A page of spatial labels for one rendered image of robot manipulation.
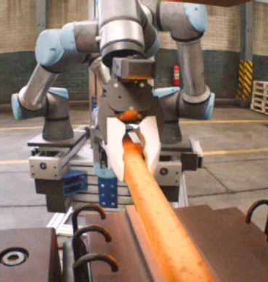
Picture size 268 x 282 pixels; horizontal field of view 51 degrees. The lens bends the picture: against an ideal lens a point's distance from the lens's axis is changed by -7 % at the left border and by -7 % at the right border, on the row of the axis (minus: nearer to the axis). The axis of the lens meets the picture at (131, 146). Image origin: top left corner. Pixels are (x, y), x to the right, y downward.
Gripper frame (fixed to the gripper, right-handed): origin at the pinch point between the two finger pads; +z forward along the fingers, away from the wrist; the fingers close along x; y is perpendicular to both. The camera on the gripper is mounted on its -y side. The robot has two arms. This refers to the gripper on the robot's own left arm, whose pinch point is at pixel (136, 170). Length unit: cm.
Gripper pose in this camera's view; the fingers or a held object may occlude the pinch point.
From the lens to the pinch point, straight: 42.4
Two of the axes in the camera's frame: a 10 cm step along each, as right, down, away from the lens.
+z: 0.9, 9.7, -2.1
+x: -9.8, 0.5, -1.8
